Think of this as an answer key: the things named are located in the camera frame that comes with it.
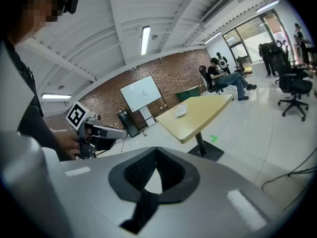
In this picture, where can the ceiling air vent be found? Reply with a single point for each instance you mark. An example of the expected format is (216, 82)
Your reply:
(216, 8)

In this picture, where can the person's left hand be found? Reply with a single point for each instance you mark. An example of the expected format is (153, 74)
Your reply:
(68, 140)

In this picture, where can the black leaning panel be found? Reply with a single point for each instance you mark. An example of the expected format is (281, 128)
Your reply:
(128, 124)

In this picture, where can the wall whiteboard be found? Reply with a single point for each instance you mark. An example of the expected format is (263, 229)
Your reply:
(140, 93)

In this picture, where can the person's head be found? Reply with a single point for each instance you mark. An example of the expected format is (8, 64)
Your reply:
(32, 6)

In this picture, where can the large black office chair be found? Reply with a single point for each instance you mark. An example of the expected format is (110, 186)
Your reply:
(292, 83)

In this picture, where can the white counter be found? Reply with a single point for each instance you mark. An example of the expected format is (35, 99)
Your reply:
(258, 69)

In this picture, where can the person's torso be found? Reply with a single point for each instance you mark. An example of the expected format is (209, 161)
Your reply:
(15, 83)

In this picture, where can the long ceiling light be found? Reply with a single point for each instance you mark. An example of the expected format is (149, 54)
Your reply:
(267, 6)
(55, 96)
(145, 40)
(212, 38)

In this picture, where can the clear plastic bag with footwear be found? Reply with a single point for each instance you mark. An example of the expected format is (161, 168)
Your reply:
(180, 110)

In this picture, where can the black head-worn camera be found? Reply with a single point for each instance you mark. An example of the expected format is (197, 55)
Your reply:
(71, 2)

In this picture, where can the small white board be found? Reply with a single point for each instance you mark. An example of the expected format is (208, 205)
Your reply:
(147, 116)

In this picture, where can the green sofa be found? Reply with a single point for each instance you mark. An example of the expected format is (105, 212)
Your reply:
(188, 94)

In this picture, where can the small black office chair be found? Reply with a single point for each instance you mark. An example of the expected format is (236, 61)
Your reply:
(240, 66)

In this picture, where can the black mesh office chair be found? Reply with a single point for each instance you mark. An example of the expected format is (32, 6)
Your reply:
(206, 79)

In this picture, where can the yellow wooden pedestal table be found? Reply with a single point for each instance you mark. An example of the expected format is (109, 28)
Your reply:
(195, 115)

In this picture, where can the person's left forearm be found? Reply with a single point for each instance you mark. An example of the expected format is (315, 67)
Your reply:
(40, 130)

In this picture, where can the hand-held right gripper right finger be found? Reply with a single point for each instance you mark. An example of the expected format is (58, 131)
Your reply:
(177, 173)

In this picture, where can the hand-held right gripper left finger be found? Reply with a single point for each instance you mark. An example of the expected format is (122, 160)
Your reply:
(135, 175)

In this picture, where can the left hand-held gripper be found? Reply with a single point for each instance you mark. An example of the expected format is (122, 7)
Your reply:
(85, 123)

